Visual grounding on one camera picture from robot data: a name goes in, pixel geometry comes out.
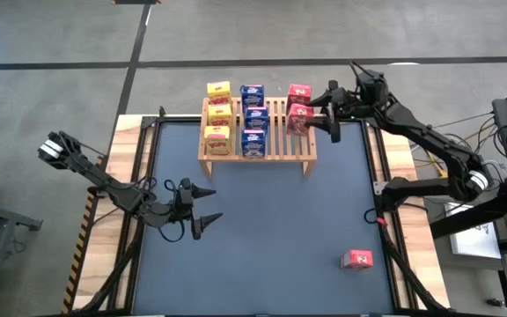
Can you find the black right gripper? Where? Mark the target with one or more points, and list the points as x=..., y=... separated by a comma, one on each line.
x=352, y=103

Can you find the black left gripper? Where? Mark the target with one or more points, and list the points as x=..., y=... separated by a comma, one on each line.
x=172, y=211

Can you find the red Froot Loops cereal box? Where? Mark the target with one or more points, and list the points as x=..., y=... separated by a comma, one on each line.
x=357, y=260
x=299, y=119
x=299, y=91

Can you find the yellow Corn Pops cereal box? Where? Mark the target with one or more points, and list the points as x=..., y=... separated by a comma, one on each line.
x=219, y=90
x=217, y=141
x=220, y=115

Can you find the blue Frosted Flakes cereal box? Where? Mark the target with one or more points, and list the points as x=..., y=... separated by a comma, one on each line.
x=252, y=94
x=253, y=145
x=257, y=118

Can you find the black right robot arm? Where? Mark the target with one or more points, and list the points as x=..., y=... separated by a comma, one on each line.
x=429, y=136

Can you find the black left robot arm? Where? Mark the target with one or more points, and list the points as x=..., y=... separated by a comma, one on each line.
x=99, y=178

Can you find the wooden slatted shelf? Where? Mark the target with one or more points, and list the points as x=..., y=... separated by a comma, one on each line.
x=288, y=149

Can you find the red connector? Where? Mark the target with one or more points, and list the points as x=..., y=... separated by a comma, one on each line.
x=382, y=221

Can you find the black stand beam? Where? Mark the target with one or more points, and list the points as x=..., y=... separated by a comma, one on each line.
x=478, y=218

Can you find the white board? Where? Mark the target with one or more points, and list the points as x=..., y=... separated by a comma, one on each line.
x=473, y=240

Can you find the small black floor object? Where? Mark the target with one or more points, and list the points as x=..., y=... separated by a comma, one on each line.
x=494, y=303

